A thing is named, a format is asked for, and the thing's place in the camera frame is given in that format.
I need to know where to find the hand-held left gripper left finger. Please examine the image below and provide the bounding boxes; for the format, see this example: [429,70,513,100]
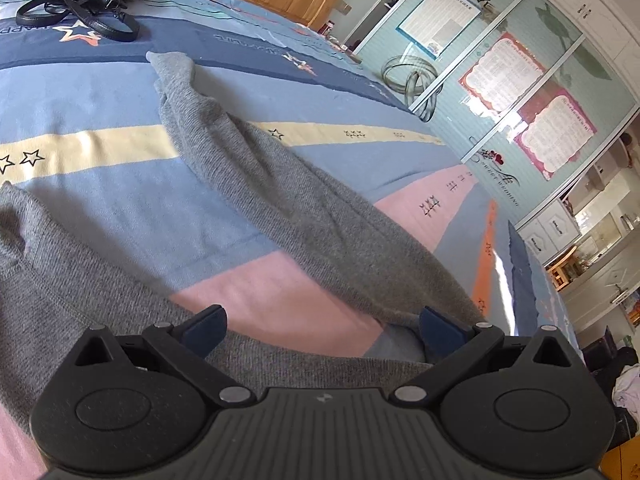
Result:
[74,304,257,407]

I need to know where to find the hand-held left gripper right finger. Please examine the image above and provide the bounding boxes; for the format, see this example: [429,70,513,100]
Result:
[390,306,571,407]

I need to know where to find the grey knit pants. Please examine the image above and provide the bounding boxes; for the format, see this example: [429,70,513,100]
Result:
[0,51,501,441]

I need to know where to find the wooden chair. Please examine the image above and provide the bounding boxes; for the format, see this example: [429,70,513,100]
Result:
[547,247,586,291]

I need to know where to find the white drawer cabinet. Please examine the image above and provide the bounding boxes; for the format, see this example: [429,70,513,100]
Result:
[517,200,583,263]

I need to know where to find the white door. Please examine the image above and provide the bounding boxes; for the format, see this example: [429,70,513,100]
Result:
[562,260,640,333]

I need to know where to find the black armchair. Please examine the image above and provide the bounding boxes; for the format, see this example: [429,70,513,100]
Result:
[582,330,640,441]

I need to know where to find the pale lilac cloth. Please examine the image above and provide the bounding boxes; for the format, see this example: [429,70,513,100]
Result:
[612,364,640,408]

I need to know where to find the pink-framed poster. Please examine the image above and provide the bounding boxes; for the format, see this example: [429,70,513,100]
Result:
[515,87,598,181]
[459,31,548,118]

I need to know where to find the wooden cabinet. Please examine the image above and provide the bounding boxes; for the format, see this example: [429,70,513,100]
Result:
[600,447,640,480]

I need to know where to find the sliding-door wardrobe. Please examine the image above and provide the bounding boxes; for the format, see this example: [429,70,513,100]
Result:
[352,0,618,226]

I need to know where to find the striped bed sheet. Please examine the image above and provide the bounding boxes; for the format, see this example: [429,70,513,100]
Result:
[0,0,586,480]

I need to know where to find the blue-framed poster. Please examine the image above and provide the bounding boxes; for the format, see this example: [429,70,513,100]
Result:
[396,0,483,58]

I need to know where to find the white overhead cabinets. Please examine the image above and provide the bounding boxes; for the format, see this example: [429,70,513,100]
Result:
[520,0,640,61]

